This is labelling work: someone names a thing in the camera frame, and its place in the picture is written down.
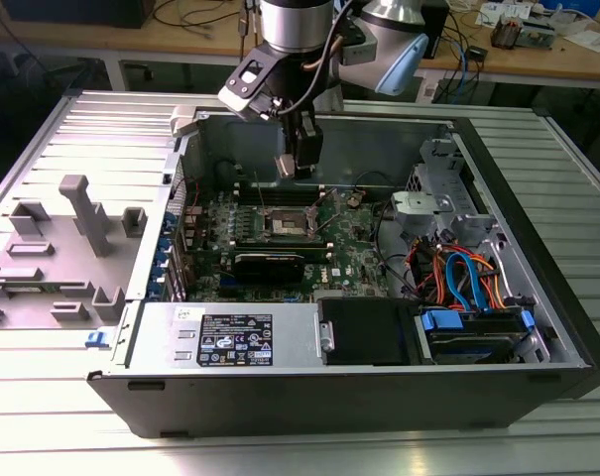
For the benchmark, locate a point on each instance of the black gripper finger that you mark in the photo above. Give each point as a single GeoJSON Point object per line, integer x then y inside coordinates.
{"type": "Point", "coordinates": [309, 146]}

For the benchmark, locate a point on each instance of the silver CPU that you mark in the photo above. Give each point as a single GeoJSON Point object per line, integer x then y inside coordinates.
{"type": "Point", "coordinates": [284, 166]}

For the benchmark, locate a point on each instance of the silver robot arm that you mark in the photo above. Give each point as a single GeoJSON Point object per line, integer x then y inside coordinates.
{"type": "Point", "coordinates": [294, 25]}

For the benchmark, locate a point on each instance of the black RAM slot bank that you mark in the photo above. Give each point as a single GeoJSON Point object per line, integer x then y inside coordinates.
{"type": "Point", "coordinates": [279, 246]}
{"type": "Point", "coordinates": [279, 194]}

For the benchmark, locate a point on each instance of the CPU socket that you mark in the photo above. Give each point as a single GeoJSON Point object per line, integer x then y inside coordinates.
{"type": "Point", "coordinates": [287, 225]}

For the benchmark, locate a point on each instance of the coin cell battery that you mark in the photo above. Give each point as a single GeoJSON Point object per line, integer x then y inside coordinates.
{"type": "Point", "coordinates": [354, 200]}

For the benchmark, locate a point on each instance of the green motherboard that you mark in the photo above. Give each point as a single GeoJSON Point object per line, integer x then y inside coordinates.
{"type": "Point", "coordinates": [349, 238]}

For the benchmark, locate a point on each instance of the silver disk bay cage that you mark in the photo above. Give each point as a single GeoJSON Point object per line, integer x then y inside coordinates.
{"type": "Point", "coordinates": [418, 205]}

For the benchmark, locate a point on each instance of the black graphics card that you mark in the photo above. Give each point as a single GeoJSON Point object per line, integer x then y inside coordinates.
{"type": "Point", "coordinates": [267, 270]}

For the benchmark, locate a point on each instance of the tall black box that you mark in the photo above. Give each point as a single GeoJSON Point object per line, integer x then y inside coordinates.
{"type": "Point", "coordinates": [437, 30]}

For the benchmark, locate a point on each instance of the small black device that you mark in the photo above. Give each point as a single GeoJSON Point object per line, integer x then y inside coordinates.
{"type": "Point", "coordinates": [478, 53]}

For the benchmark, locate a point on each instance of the black drive bay box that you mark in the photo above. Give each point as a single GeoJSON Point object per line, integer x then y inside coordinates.
{"type": "Point", "coordinates": [364, 332]}

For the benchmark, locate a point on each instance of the white printed card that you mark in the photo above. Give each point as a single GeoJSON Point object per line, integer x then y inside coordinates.
{"type": "Point", "coordinates": [493, 12]}

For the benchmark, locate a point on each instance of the black finned heat sink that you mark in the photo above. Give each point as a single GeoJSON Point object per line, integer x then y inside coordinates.
{"type": "Point", "coordinates": [505, 32]}

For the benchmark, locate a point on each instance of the blue disk carrier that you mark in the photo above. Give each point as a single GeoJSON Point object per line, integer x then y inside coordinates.
{"type": "Point", "coordinates": [441, 320]}

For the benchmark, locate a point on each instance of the black monitor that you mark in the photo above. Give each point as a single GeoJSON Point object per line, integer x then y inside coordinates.
{"type": "Point", "coordinates": [81, 12]}

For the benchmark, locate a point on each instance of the wooden workbench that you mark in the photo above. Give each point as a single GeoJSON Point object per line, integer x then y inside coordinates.
{"type": "Point", "coordinates": [527, 64]}

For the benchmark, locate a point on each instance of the green circuit board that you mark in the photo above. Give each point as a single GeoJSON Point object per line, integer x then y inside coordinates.
{"type": "Point", "coordinates": [537, 35]}

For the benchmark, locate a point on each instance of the silver power supply unit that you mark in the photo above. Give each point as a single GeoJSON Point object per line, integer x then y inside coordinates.
{"type": "Point", "coordinates": [156, 337]}

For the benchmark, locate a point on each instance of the black PC case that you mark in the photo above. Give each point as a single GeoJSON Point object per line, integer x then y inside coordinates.
{"type": "Point", "coordinates": [329, 401]}

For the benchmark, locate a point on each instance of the grey hard disk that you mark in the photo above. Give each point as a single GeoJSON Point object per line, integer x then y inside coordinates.
{"type": "Point", "coordinates": [470, 347]}

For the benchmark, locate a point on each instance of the grey parts rack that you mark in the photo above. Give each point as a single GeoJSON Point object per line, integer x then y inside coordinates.
{"type": "Point", "coordinates": [56, 268]}

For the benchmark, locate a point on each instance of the small blue clip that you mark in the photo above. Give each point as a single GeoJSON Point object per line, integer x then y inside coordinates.
{"type": "Point", "coordinates": [95, 338]}

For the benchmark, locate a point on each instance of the white paper sheet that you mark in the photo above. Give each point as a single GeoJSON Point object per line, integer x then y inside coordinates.
{"type": "Point", "coordinates": [592, 40]}

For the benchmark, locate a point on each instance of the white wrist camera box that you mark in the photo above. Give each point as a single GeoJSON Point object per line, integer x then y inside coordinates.
{"type": "Point", "coordinates": [240, 104]}

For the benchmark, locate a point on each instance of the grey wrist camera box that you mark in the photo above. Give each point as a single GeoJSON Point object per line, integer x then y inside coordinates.
{"type": "Point", "coordinates": [361, 47]}

